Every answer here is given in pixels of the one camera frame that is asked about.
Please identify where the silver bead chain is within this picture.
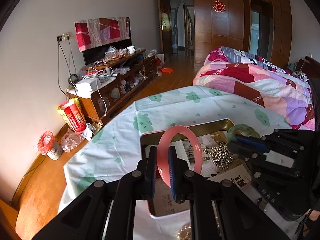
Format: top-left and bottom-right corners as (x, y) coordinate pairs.
(203, 141), (234, 168)

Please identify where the person's right hand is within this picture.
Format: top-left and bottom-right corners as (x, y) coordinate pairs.
(301, 209), (320, 240)

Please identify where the white box on cabinet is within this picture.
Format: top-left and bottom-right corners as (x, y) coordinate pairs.
(75, 77), (101, 98)

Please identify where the pink Genji tin box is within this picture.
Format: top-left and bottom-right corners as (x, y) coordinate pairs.
(148, 119), (252, 219)

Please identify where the white cloud-print tablecloth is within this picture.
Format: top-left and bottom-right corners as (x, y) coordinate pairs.
(57, 85), (301, 240)

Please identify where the clear plastic bag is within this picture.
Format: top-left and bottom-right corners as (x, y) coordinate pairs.
(60, 128), (84, 152)

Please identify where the pearl necklace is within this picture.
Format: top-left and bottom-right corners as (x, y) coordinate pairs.
(177, 224), (193, 240)

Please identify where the wooden door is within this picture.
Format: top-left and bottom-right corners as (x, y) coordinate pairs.
(158, 0), (173, 59)

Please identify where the bin with red bag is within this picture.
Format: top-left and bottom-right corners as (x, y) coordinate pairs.
(37, 132), (62, 160)

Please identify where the wooden wardrobe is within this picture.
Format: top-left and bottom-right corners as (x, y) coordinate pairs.
(194, 0), (292, 68)

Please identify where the white mug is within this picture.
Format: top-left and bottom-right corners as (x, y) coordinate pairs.
(127, 46), (136, 54)

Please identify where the red double happiness sticker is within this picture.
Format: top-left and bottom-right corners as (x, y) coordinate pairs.
(213, 0), (226, 13)

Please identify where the red yellow paper bag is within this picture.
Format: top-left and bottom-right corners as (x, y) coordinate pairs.
(57, 98), (86, 133)

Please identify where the dark wooden headboard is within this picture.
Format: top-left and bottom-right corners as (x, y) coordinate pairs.
(296, 56), (320, 79)

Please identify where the pink jade bangle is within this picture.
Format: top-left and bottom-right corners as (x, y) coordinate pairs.
(157, 125), (203, 187)

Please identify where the green jade bangle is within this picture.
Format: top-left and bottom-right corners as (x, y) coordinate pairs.
(227, 124), (260, 142)

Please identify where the patchwork pink quilt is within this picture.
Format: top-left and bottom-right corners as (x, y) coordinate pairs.
(193, 46), (316, 130)

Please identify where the orange item on floor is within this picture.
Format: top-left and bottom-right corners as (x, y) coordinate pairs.
(159, 67), (174, 74)

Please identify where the television with patchwork cover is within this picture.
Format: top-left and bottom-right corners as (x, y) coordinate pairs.
(74, 17), (132, 65)

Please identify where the wall power socket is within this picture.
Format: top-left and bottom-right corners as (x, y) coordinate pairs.
(56, 33), (71, 42)

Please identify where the wooden TV cabinet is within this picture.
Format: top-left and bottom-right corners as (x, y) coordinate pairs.
(67, 49), (157, 126)

